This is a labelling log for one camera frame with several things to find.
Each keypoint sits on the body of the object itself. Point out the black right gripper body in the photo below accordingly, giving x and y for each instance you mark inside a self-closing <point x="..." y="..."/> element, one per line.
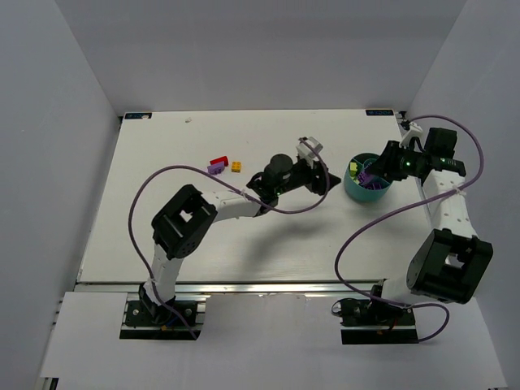
<point x="392" y="161"/>

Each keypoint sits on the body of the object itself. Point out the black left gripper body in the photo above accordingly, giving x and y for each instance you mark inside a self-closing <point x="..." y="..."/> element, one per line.
<point x="318" y="177"/>

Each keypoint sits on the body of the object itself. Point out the purple curved lego brick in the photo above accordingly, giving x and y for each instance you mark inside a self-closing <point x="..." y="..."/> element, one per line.
<point x="375" y="186"/>

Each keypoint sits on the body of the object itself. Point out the long red lego brick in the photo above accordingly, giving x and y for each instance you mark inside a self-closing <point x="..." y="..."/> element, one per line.
<point x="221" y="160"/>

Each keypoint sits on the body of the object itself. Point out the lilac arched lego brick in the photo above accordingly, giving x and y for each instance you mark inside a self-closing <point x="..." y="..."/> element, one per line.
<point x="216" y="169"/>

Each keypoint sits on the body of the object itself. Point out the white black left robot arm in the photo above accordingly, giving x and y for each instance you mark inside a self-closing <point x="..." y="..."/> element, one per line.
<point x="180" y="226"/>

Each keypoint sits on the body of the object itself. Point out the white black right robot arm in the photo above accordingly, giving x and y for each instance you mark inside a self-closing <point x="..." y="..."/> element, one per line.
<point x="452" y="260"/>

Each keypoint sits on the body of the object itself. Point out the teal round divided container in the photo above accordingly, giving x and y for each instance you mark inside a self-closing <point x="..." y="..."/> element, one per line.
<point x="358" y="192"/>

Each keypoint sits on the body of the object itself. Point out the blue label sticker right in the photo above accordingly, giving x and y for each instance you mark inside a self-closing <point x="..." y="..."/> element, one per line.
<point x="379" y="112"/>

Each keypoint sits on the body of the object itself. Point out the blue label sticker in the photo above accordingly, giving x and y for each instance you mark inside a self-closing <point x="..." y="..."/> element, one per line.
<point x="137" y="115"/>
<point x="379" y="112"/>

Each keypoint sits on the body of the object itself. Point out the blue label sticker left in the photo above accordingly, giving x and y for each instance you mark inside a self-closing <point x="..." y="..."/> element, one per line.
<point x="137" y="115"/>

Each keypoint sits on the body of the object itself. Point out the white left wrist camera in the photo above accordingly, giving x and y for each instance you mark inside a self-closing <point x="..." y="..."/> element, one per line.
<point x="308" y="149"/>

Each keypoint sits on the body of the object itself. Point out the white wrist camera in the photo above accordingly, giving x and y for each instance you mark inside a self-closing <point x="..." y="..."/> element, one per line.
<point x="411" y="130"/>
<point x="308" y="149"/>

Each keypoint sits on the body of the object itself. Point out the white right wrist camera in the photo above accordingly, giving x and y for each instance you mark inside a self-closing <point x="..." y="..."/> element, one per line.
<point x="411" y="130"/>

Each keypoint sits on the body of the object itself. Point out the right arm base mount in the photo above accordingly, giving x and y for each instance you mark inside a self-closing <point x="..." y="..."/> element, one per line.
<point x="365" y="322"/>

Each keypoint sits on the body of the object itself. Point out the aluminium table edge rail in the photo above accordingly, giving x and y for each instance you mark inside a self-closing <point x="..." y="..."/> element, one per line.
<point x="184" y="289"/>

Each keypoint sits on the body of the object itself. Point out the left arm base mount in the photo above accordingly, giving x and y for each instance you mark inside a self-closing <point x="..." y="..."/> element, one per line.
<point x="140" y="324"/>

